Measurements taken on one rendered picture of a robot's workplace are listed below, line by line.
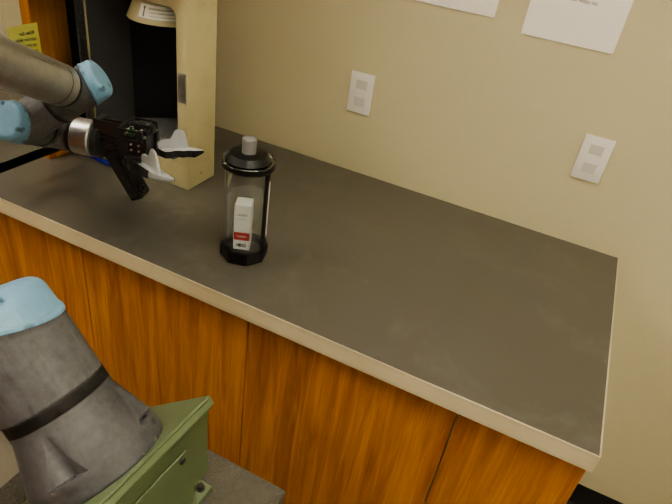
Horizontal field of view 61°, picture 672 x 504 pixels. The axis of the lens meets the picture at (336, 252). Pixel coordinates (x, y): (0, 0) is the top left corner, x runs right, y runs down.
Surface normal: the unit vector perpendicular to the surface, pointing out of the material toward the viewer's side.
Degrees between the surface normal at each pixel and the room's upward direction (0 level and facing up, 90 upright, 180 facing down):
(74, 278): 90
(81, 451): 40
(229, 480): 0
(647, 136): 90
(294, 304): 0
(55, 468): 49
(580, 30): 90
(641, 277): 90
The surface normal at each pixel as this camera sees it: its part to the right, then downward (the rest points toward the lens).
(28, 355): 0.52, -0.09
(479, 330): 0.13, -0.83
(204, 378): -0.43, 0.45
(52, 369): 0.69, -0.22
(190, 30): 0.89, 0.34
